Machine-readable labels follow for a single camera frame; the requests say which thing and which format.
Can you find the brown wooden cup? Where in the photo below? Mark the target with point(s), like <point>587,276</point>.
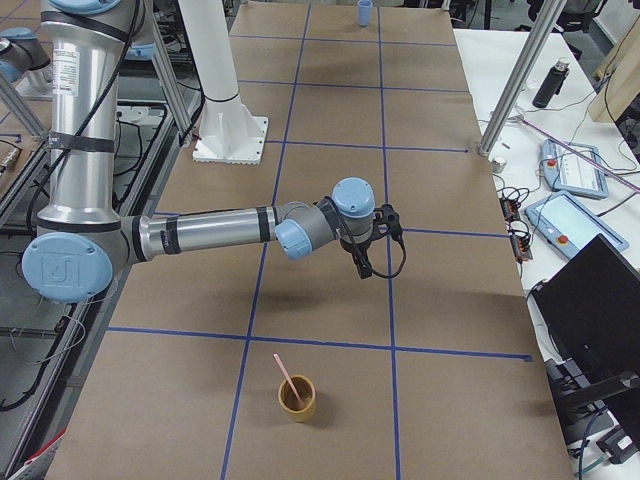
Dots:
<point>298,413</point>

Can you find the pink chopstick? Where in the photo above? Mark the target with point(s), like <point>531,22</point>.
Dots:
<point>287,377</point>

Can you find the near blue teach pendant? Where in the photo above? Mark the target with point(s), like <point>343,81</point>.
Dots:
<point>568,225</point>

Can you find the blue plastic cup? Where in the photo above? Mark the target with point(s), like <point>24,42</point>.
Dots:
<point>365,8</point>

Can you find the far blue teach pendant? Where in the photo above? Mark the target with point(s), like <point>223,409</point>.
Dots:
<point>564,170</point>

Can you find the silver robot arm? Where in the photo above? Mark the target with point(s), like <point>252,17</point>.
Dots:
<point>82,243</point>
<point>22,54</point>

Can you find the small metal cylinder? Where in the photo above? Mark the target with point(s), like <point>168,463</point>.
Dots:
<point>498,164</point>

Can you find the blue teach pendant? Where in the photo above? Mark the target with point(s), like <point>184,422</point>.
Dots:
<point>564,170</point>
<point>568,225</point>

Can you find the black water bottle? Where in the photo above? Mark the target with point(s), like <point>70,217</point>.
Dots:
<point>552,83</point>

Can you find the aluminium frame post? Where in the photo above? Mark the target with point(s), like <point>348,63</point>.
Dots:
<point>535,42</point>

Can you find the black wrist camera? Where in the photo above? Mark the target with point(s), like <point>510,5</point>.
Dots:
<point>387,222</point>

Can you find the white camera pillar base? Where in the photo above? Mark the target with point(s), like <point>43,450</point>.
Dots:
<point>228,132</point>

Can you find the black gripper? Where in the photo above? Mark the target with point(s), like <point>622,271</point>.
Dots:
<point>356,248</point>

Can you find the black laptop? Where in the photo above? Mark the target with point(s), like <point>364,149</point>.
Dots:
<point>591,308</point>

